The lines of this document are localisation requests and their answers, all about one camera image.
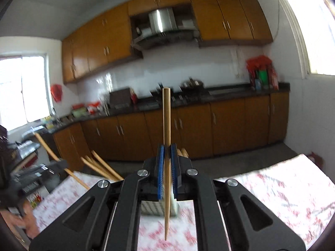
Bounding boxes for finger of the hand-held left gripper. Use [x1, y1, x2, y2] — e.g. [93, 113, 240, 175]
[30, 160, 69, 175]
[21, 174, 58, 192]

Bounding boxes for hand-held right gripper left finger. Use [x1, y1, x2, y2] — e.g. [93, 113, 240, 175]
[29, 143, 165, 251]

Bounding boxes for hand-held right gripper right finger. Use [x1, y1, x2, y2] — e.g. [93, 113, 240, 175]
[170, 142, 307, 251]

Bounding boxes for green perforated utensil holder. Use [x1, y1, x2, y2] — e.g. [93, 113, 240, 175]
[140, 186, 181, 217]

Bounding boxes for person's left hand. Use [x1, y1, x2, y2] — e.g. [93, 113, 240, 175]
[5, 204, 40, 241]

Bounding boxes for containers on counter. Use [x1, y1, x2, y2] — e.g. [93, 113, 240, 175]
[72, 101, 108, 116]

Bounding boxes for brown lower kitchen cabinets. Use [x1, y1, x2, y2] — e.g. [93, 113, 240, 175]
[52, 91, 290, 164]

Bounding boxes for red hanging ornament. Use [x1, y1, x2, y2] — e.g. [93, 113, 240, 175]
[51, 84, 63, 102]

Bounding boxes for window above sink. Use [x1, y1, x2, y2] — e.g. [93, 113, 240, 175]
[0, 55, 50, 131]

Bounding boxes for dark box on counter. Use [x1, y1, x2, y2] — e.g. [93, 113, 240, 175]
[109, 88, 131, 109]

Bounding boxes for black wok with lid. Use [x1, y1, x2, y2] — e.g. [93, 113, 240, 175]
[180, 78, 205, 89]

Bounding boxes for black kitchen countertop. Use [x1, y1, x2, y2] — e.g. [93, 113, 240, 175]
[39, 82, 291, 134]

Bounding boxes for red floral tablecloth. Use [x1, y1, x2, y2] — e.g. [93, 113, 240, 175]
[33, 154, 331, 251]

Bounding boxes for red packages on counter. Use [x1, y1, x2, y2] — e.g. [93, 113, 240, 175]
[246, 55, 279, 91]

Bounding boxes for red object on floor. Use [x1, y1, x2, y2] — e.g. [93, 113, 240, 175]
[307, 152, 324, 168]

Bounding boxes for steel range hood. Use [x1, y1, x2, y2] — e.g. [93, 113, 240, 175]
[131, 8, 199, 50]

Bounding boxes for bright side window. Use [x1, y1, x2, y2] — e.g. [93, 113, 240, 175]
[279, 0, 335, 80]

